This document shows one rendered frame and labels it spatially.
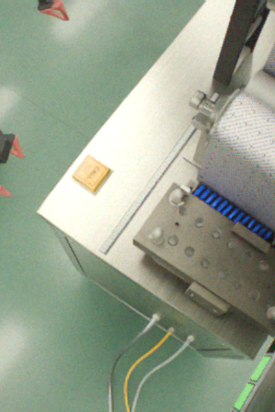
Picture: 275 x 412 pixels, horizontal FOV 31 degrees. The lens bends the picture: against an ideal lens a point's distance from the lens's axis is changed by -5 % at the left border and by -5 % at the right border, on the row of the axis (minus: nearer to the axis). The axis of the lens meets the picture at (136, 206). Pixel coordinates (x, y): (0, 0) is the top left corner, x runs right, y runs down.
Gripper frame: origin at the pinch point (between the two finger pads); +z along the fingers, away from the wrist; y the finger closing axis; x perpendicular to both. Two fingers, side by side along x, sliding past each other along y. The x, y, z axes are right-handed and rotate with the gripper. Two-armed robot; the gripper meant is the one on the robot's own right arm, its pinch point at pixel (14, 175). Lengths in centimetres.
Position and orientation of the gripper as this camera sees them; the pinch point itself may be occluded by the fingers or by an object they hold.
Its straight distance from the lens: 118.3
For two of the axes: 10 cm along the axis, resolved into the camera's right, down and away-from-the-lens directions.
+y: 2.1, -9.4, 2.8
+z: 4.7, 3.5, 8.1
